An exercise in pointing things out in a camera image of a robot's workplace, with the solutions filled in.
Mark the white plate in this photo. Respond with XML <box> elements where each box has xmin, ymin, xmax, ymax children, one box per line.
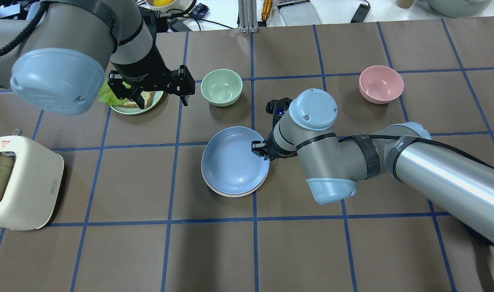
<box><xmin>204</xmin><ymin>177</ymin><xmax>266</xmax><ymax>198</ymax></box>

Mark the green plate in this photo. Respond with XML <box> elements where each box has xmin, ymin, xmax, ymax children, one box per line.
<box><xmin>110</xmin><ymin>91</ymin><xmax>164</xmax><ymax>115</ymax></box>

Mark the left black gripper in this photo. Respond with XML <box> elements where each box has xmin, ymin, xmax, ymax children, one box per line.
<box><xmin>108</xmin><ymin>64</ymin><xmax>196</xmax><ymax>110</ymax></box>

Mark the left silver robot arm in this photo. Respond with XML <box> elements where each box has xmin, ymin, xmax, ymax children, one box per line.
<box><xmin>0</xmin><ymin>0</ymin><xmax>195</xmax><ymax>115</ymax></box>

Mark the white toaster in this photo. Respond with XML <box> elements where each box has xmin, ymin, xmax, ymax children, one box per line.
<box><xmin>0</xmin><ymin>135</ymin><xmax>65</xmax><ymax>230</ymax></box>

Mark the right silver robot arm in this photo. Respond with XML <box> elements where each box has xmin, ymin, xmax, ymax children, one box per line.
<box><xmin>252</xmin><ymin>88</ymin><xmax>494</xmax><ymax>243</ymax></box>

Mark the aluminium frame post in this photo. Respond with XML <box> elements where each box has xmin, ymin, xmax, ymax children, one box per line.
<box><xmin>238</xmin><ymin>0</ymin><xmax>259</xmax><ymax>34</ymax></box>

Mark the blue plate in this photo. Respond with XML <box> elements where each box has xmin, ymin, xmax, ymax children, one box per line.
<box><xmin>201</xmin><ymin>126</ymin><xmax>270</xmax><ymax>194</ymax></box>

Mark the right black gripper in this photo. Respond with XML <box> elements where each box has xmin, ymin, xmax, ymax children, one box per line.
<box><xmin>252</xmin><ymin>97</ymin><xmax>297</xmax><ymax>161</ymax></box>

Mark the green bowl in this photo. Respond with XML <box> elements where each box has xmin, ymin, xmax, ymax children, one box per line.
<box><xmin>201</xmin><ymin>69</ymin><xmax>243</xmax><ymax>107</ymax></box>

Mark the white bowl with fruit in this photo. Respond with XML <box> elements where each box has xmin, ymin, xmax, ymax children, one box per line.
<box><xmin>145</xmin><ymin>0</ymin><xmax>192</xmax><ymax>12</ymax></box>

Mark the yellow handled tool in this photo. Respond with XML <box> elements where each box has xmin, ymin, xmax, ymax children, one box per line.
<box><xmin>261</xmin><ymin>0</ymin><xmax>273</xmax><ymax>22</ymax></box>

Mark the metal tray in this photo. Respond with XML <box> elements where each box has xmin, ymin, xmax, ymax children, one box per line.
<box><xmin>276</xmin><ymin>0</ymin><xmax>322</xmax><ymax>26</ymax></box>

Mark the black power adapter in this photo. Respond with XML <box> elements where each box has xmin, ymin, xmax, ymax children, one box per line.
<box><xmin>350</xmin><ymin>4</ymin><xmax>371</xmax><ymax>23</ymax></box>

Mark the green lettuce leaf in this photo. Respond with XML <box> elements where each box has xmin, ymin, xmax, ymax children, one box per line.
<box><xmin>98</xmin><ymin>82</ymin><xmax>129</xmax><ymax>107</ymax></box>

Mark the pink bowl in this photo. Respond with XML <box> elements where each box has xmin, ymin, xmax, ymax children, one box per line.
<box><xmin>358</xmin><ymin>65</ymin><xmax>405</xmax><ymax>105</ymax></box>

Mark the bread slice on plate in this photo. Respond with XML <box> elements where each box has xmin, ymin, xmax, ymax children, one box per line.
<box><xmin>119</xmin><ymin>91</ymin><xmax>156</xmax><ymax>109</ymax></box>

